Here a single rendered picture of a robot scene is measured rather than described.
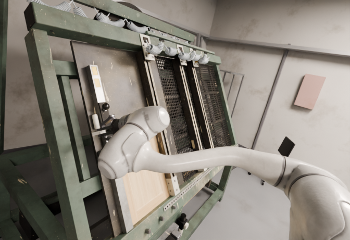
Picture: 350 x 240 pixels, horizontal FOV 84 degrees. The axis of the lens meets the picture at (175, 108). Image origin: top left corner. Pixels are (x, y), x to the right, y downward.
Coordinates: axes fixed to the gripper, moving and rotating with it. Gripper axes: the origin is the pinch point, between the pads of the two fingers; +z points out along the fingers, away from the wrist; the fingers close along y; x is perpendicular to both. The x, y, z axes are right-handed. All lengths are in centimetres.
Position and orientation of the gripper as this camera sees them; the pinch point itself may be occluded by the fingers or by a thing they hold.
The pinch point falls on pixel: (98, 133)
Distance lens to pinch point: 99.1
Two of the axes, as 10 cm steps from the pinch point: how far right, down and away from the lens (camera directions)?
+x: 5.7, -1.1, 8.1
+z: -7.9, 2.1, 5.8
